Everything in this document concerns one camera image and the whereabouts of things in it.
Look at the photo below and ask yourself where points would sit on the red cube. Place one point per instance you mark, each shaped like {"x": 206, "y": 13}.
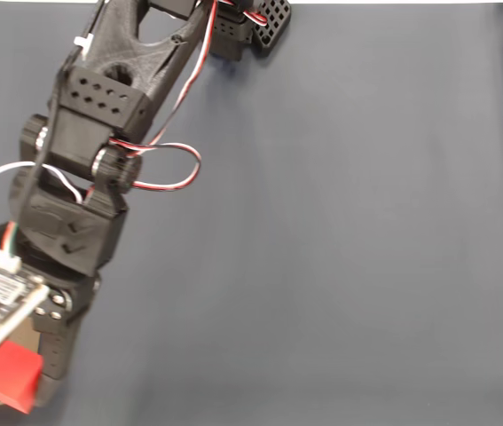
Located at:
{"x": 9, "y": 377}

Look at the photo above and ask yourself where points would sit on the tan box with white rim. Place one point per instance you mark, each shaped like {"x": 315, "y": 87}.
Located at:
{"x": 28, "y": 335}

